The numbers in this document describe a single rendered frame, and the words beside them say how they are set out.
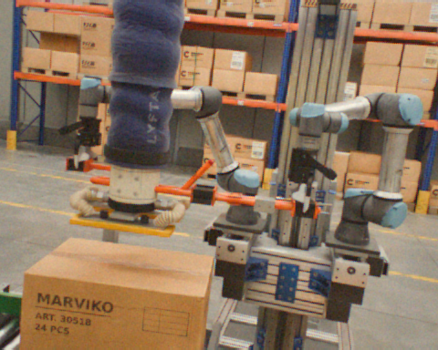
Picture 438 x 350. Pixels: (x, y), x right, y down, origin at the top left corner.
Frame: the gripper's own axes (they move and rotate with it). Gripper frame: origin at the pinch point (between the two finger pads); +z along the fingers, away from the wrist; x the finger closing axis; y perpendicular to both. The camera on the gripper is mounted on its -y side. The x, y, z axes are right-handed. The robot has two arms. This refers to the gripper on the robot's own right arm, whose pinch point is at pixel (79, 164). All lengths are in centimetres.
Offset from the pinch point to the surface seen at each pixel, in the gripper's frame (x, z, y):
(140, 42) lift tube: -38, -48, 30
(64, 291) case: -45, 34, 15
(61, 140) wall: 871, 111, -362
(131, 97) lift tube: -37, -31, 29
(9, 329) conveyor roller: -11, 71, -20
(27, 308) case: -45, 42, 3
